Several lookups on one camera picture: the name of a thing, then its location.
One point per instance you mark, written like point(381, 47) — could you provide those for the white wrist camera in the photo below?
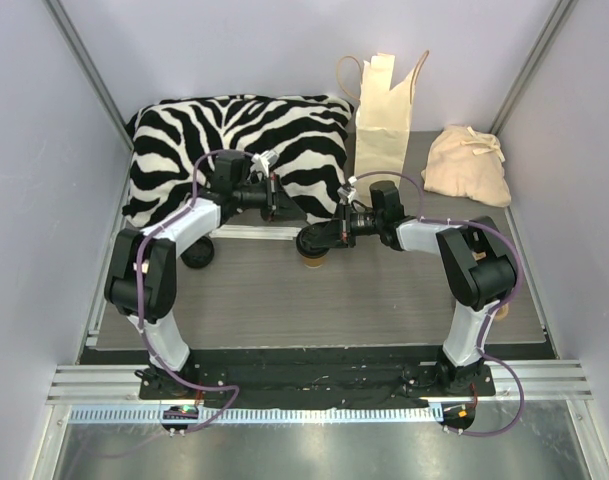
point(263, 162)
point(347, 191)

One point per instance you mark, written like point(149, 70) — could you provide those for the white slotted cable duct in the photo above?
point(183, 414)

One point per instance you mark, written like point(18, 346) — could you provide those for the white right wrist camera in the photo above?
point(347, 191)

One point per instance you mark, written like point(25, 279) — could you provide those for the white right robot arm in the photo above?
point(480, 268)

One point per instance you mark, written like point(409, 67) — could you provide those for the cream paper bag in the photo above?
point(383, 120)

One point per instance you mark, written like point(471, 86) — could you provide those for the single black cup lid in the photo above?
point(306, 249)

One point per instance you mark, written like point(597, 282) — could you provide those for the black lid stack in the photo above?
point(199, 254)

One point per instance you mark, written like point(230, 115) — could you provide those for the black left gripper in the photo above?
point(272, 195)

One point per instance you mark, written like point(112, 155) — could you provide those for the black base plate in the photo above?
point(316, 379)

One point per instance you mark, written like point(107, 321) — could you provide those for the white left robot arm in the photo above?
point(142, 276)

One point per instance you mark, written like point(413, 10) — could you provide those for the single brown paper cup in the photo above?
point(313, 262)

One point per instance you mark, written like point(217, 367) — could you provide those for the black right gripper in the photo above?
point(344, 228)

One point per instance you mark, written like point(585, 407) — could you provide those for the beige cloth drawstring pouch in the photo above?
point(463, 162)

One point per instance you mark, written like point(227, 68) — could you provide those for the cardboard cup carrier tray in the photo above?
point(502, 312)

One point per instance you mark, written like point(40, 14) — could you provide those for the zebra print cushion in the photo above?
point(308, 132)

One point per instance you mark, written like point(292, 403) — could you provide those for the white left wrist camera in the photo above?
point(263, 162)

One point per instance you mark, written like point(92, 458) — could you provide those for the white paper straw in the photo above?
point(244, 232)

